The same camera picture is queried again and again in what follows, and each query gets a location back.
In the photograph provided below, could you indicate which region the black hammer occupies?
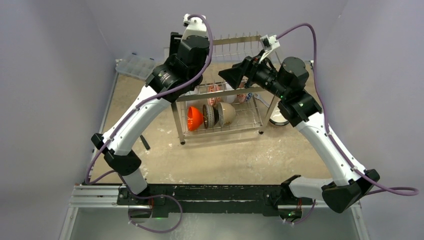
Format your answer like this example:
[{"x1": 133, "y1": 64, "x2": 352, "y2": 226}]
[{"x1": 139, "y1": 135, "x2": 151, "y2": 151}]

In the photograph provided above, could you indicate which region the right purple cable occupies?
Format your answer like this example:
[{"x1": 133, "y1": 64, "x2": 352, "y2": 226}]
[{"x1": 276, "y1": 23, "x2": 420, "y2": 226}]

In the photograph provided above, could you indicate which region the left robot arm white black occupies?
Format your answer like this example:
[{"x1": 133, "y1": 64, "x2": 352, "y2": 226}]
[{"x1": 91, "y1": 35, "x2": 213, "y2": 205}]

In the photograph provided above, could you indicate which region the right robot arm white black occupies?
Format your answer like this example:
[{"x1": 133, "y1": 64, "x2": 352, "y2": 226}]
[{"x1": 218, "y1": 56, "x2": 380, "y2": 213}]

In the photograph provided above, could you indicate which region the beige bowl dark patterned outside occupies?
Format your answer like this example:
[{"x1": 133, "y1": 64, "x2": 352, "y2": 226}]
[{"x1": 202, "y1": 104, "x2": 219, "y2": 129}]

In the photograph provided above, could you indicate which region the orange white floral bowl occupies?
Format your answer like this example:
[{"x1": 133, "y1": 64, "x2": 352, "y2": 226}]
[{"x1": 207, "y1": 84, "x2": 222, "y2": 107}]

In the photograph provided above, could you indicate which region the white bowl teal outside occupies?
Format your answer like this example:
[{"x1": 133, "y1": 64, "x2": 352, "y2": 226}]
[{"x1": 268, "y1": 108, "x2": 290, "y2": 127}]

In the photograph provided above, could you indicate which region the stainless steel dish rack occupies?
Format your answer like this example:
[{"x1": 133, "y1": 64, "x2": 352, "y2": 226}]
[{"x1": 171, "y1": 32, "x2": 279, "y2": 145}]

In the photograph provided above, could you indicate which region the white bowl brown outside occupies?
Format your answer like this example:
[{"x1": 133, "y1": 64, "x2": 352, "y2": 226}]
[{"x1": 217, "y1": 102, "x2": 236, "y2": 127}]

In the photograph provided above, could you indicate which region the orange diamond pattern bowl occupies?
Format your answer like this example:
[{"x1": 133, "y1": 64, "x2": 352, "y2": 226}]
[{"x1": 236, "y1": 82, "x2": 253, "y2": 104}]

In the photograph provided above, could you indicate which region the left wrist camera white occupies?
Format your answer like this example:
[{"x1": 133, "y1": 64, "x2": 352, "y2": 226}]
[{"x1": 181, "y1": 13, "x2": 209, "y2": 40}]

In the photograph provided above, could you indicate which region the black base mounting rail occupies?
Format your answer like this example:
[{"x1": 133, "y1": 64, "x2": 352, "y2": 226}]
[{"x1": 68, "y1": 183, "x2": 361, "y2": 220}]

